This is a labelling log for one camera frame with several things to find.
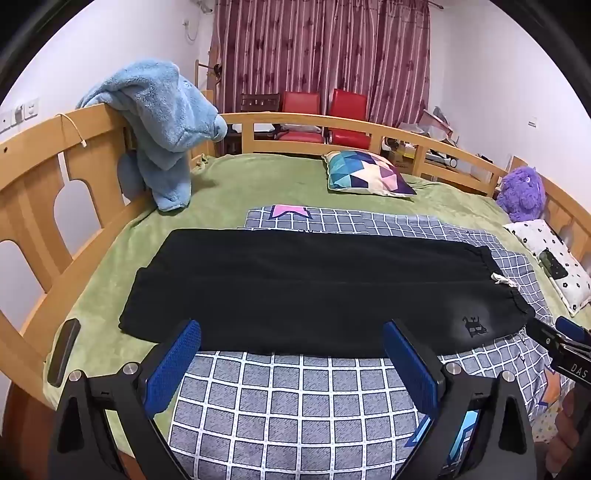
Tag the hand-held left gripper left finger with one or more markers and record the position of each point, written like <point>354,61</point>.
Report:
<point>173,364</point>

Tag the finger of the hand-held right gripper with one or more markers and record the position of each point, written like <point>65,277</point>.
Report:
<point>572,328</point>
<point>541,333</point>

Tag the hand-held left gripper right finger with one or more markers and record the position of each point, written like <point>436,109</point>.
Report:
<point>411,364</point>

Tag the black pants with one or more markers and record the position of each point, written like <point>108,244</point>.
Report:
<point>300,295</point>

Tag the person's right hand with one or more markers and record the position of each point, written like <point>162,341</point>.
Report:
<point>567,417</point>

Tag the white flowered pillow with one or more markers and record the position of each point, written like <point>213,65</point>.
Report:
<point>531,235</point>

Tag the black phone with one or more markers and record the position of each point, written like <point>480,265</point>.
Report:
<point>63,353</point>

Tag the grey checked quilt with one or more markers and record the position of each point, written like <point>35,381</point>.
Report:
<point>286,415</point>

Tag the purple plush toy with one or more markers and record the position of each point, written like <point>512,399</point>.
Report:
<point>521,194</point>

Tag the green bed sheet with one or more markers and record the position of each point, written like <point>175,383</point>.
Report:
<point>221,198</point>

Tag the geometric patterned cushion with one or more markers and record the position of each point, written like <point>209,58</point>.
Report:
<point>364,173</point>

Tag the pile of papers and boxes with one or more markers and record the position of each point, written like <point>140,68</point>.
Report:
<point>434,123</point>

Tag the blue plush blanket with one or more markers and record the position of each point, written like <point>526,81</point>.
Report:
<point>157,115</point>

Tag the red chair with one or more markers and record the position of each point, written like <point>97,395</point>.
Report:
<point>348,108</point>
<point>301,104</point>

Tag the dark wooden chair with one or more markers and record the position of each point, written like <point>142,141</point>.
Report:
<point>259,102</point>

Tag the wooden coat rack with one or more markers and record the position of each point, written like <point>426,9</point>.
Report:
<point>213,69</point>

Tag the maroon striped curtain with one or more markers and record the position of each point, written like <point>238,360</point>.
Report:
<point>323,46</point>

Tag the wooden bed frame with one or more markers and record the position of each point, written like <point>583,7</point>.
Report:
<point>27,184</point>

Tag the white wall socket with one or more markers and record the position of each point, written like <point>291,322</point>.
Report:
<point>31,108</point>

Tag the white wall switch panel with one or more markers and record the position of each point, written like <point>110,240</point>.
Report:
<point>10,119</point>

